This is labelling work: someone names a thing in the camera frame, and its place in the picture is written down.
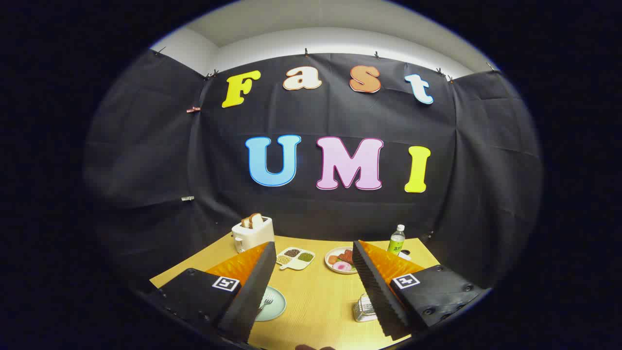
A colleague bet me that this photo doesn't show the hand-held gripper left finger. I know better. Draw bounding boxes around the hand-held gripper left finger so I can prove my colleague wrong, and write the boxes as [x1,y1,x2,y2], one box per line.
[146,242,276,347]

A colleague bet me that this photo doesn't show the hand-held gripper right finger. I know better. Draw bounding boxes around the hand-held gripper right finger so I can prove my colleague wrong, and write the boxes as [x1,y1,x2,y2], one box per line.
[352,240,491,341]

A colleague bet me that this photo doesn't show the mint green plate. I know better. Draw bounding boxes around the mint green plate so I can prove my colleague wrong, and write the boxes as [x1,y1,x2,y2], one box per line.
[255,286,287,322]

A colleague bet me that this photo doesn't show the white food plate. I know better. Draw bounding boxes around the white food plate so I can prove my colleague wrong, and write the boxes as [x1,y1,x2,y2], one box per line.
[325,246,360,275]

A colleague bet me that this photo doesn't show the green drink bottle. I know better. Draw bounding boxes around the green drink bottle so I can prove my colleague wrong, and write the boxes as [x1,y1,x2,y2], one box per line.
[387,225,406,256]

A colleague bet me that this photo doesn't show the white divided dish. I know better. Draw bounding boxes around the white divided dish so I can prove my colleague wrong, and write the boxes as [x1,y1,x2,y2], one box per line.
[276,247,315,271]

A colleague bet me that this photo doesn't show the white toaster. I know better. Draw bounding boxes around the white toaster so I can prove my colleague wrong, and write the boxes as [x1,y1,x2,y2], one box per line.
[231,216,275,254]

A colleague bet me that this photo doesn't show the metal wire basket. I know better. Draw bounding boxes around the metal wire basket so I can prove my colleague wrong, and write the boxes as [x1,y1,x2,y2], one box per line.
[353,293,379,322]

